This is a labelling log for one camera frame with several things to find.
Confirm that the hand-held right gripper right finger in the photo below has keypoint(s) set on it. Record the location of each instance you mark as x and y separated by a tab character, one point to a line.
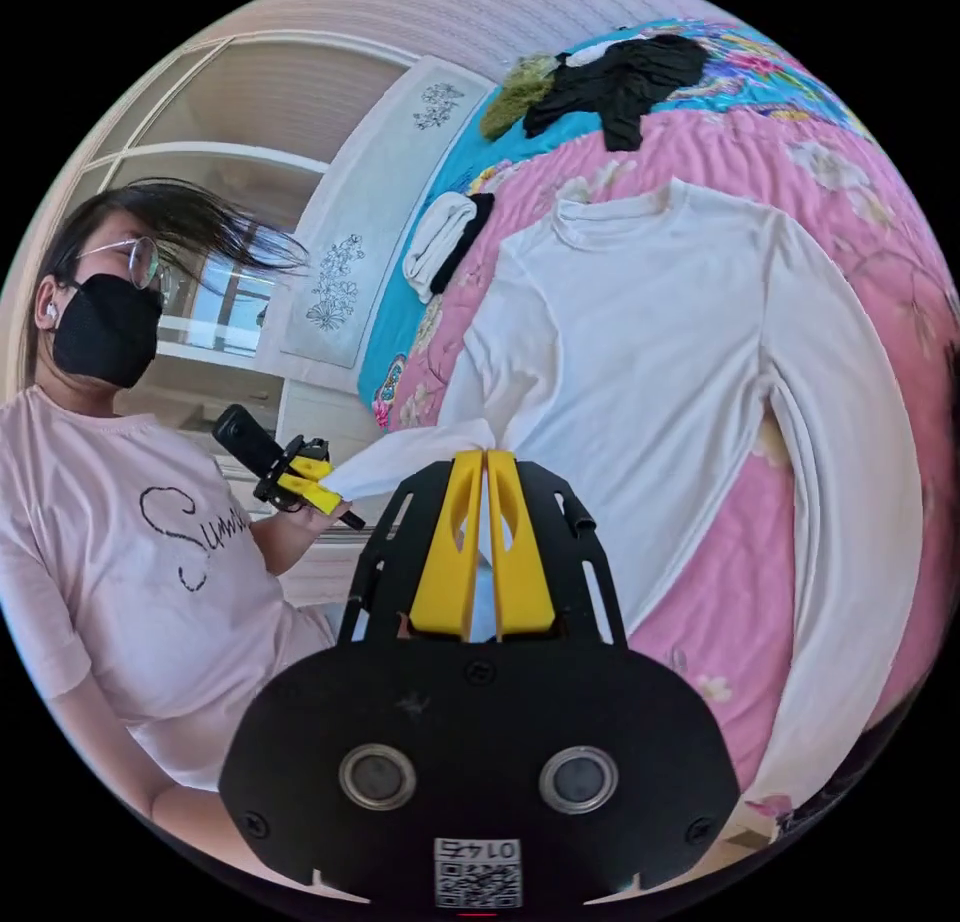
521	577

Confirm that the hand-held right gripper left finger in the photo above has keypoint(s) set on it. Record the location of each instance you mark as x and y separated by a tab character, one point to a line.
450	562

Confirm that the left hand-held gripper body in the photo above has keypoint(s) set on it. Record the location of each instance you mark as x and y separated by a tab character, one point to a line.
268	489

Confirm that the white long sleeve shirt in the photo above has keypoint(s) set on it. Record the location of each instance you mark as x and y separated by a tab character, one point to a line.
637	382

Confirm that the person's right forearm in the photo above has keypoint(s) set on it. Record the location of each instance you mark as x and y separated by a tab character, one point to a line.
202	832

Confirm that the person's left hand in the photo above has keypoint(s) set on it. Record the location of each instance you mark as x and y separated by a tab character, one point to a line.
289	539

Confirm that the person's body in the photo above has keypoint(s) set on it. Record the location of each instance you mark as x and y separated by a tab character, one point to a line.
135	562

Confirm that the bed with pink floral quilt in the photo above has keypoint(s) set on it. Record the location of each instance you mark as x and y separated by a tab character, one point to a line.
720	607

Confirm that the pile of folded clothes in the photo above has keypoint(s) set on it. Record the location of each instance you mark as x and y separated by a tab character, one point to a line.
442	243

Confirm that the white headboard with flower print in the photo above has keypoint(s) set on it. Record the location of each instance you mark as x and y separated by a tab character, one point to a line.
375	209

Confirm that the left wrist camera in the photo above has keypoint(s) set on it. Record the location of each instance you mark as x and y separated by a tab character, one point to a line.
244	442

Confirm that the window with white frame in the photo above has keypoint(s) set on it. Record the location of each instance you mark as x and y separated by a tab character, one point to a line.
225	149

